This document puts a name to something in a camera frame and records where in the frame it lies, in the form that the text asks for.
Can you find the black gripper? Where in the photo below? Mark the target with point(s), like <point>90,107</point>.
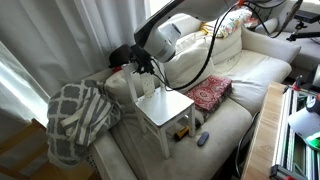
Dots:
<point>142,59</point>

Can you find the small white wooden chair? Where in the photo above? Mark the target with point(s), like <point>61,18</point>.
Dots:
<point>159,108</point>

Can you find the large beige back pillow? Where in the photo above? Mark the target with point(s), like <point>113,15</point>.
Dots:
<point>186,65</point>

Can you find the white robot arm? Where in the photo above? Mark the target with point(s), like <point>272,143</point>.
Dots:
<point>156,38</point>

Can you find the colourful floral pillow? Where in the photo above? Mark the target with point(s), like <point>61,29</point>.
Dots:
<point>226,25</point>

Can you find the black hat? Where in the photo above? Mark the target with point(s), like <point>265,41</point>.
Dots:
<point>121,55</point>

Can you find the red patterned cushion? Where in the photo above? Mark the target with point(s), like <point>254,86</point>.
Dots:
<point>209,93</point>

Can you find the yellow black flashlight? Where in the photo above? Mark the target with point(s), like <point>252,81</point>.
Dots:
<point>182,133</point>

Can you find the grey white patterned blanket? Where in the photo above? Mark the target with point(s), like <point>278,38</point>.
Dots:
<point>78,114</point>

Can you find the white grey curtain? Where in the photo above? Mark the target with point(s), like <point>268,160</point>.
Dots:
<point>46,44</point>

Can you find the beige fabric sofa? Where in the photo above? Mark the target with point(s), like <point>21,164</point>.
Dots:
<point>252,61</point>

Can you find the light wooden table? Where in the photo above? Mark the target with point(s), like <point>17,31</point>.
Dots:
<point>261,151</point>

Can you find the black camera on stand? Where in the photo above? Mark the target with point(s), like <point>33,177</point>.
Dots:
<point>304,17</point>

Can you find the aluminium rail frame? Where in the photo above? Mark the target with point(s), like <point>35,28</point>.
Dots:
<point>296,155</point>

